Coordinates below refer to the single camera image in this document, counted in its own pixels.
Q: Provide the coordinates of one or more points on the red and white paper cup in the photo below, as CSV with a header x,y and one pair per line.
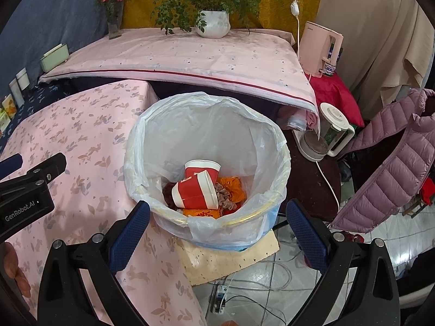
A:
x,y
204,167
192,193

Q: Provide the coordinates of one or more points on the green plant in white pot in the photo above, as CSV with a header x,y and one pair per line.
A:
x,y
214,23

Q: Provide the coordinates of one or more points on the trash bin with white bag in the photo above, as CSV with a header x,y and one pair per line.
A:
x,y
204,132

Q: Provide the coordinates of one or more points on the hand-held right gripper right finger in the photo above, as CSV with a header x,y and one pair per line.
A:
x,y
307,237

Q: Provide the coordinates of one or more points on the glass vase with red flowers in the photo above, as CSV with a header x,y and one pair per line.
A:
x,y
115,23

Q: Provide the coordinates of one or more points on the pink water dispenser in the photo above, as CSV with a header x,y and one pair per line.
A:
x,y
314,47

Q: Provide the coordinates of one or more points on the white canister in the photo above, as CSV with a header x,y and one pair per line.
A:
x,y
22,79
16,93

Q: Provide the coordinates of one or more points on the beige curtain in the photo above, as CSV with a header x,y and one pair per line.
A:
x,y
373,40

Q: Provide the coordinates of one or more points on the white glass kettle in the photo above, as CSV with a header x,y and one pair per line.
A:
x,y
334,119

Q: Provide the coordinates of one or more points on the blue blanket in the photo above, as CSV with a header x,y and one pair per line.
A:
x,y
51,13

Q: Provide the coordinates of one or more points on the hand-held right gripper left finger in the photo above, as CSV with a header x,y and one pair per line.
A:
x,y
131,241

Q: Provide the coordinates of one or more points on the dark red scrunchie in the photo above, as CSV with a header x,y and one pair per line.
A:
x,y
169,195

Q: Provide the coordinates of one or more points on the purple down jacket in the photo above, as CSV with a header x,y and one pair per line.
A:
x,y
390,163

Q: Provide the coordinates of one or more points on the dark round table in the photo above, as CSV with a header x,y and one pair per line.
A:
x,y
306,183

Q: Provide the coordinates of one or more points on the red cloth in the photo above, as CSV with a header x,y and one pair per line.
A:
x,y
333,95

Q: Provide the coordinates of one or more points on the pale green box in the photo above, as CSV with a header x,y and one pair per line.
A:
x,y
54,59

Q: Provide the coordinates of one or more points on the pink quilt with red stripe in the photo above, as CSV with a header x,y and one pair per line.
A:
x,y
190,57

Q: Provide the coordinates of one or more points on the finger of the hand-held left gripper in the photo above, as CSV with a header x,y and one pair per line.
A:
x,y
51,167
10,164

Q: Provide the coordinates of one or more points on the white power strip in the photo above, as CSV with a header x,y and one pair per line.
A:
x,y
220,295

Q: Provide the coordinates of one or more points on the person's left hand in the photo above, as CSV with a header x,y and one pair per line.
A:
x,y
15,266

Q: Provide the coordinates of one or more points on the beige foam board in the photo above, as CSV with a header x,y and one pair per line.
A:
x,y
221,261

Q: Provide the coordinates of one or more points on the beige knitted scrunchie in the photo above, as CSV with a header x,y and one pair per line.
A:
x,y
226,197

